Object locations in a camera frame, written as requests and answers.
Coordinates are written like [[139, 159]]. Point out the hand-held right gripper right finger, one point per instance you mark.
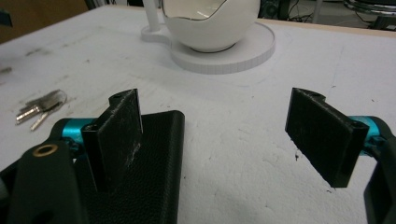
[[323, 137]]

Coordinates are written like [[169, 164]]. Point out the chrome chair frame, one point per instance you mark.
[[370, 11]]

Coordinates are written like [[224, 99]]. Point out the black leather wallet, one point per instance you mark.
[[155, 174]]

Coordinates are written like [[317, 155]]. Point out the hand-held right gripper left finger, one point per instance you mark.
[[115, 140]]

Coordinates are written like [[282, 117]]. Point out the white round bowl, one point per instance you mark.
[[211, 25]]

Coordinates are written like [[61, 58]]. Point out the bunch of silver keys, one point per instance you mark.
[[42, 107]]

